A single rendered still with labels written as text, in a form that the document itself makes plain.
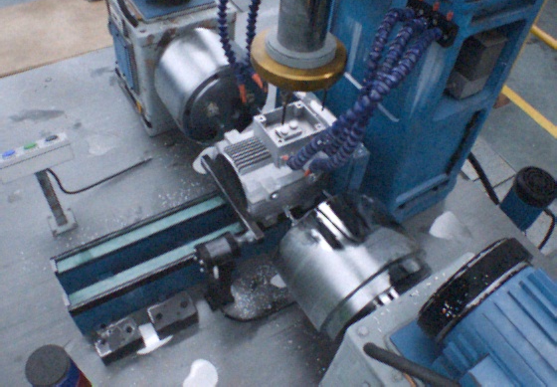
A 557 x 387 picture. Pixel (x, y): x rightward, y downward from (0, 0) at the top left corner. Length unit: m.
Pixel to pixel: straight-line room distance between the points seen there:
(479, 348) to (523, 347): 0.05
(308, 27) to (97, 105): 0.96
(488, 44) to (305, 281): 0.58
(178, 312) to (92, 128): 0.71
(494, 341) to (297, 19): 0.57
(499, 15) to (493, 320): 0.58
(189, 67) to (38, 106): 0.68
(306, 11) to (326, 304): 0.49
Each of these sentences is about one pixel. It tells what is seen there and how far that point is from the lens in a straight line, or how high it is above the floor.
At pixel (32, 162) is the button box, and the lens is 1.15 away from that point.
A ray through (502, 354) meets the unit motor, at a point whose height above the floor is 1.32.
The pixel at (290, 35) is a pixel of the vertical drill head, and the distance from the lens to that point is 0.86.
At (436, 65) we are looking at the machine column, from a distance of 0.92.
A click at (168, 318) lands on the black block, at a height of 0.86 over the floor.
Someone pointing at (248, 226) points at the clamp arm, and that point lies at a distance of 1.00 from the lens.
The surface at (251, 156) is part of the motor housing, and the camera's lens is 1.01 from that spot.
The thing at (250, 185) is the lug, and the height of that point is 1.09.
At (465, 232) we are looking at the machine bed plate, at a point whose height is 0.80.
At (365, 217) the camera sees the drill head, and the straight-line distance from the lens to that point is 0.88.
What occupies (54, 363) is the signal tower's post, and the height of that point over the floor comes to 1.22.
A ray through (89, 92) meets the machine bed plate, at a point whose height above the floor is 0.80.
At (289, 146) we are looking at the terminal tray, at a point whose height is 1.13.
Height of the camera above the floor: 1.85
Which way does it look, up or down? 49 degrees down
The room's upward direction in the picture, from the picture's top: 7 degrees clockwise
